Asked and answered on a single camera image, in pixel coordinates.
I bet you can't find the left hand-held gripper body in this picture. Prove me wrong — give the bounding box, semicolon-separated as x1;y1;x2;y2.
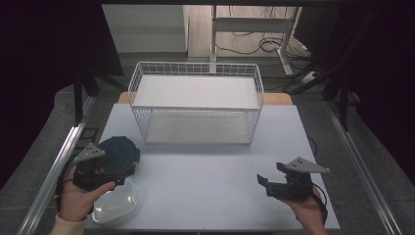
71;143;115;192

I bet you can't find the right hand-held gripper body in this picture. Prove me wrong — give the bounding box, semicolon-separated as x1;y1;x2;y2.
265;157;331;201

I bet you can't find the square clear plastic container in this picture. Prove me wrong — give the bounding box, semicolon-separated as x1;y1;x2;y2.
91;177;142;226

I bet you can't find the round dark blue lidded container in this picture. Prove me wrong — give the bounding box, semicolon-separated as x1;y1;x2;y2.
97;135;141;178

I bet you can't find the white wire shelf rack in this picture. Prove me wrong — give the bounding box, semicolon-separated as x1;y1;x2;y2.
127;61;265;147

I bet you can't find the person's right hand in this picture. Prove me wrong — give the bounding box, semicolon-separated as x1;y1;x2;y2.
282;187;327;235

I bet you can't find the person's left hand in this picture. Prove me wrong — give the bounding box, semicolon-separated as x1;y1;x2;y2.
58;164;116;223

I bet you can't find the wooden table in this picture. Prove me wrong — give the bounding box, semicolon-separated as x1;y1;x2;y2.
116;91;294;106

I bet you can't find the black metal stand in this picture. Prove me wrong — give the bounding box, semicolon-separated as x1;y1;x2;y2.
72;70;101;126
321;70;351;132

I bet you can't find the white power strip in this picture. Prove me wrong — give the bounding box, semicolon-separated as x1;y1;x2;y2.
299;70;319;84

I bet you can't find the white cabinet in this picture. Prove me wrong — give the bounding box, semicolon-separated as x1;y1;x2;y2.
102;4;190;55

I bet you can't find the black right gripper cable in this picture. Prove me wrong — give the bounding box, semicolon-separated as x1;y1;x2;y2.
311;182;329;226

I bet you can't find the black floor bracket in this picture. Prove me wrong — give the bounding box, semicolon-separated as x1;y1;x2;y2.
75;126;100;152

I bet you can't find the aluminium rail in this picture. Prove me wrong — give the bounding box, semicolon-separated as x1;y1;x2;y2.
324;99;404;235
16;96;97;235

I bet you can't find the thin black cable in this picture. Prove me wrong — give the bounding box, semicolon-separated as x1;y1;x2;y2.
306;135;319;158

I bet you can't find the black floor cable loop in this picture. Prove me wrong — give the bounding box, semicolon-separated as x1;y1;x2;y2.
214;4;314;62

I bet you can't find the white metal desk frame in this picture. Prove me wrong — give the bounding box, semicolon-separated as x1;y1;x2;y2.
209;4;302;76

